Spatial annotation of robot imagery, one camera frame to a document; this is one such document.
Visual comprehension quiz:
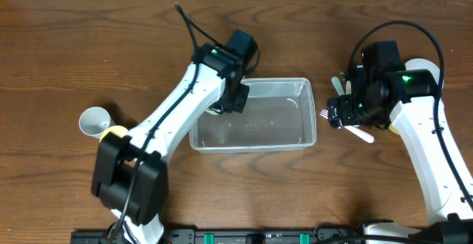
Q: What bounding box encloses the yellow plastic bowl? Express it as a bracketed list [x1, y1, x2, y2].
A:
[389, 124, 398, 135]

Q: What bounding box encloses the clear plastic storage container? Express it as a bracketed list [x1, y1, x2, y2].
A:
[189, 78, 316, 153]

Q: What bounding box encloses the yellow plastic cup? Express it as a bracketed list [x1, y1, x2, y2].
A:
[99, 125, 129, 142]

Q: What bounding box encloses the grey plastic cup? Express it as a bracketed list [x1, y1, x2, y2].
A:
[78, 106, 115, 138]

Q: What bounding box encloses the white plastic cup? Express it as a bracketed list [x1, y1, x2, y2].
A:
[205, 106, 222, 115]

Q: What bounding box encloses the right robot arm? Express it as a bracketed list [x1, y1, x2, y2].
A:
[327, 41, 472, 243]

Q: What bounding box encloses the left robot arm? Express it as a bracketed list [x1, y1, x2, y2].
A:
[92, 33, 259, 243]

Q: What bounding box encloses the pink plastic fork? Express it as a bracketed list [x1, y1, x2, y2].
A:
[320, 109, 375, 143]

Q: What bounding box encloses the mint green plastic spoon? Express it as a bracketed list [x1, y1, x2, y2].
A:
[331, 76, 345, 95]

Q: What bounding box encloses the grey plastic bowl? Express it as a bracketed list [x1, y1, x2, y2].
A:
[404, 58, 444, 89]

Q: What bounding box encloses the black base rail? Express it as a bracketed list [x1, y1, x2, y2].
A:
[69, 227, 370, 244]

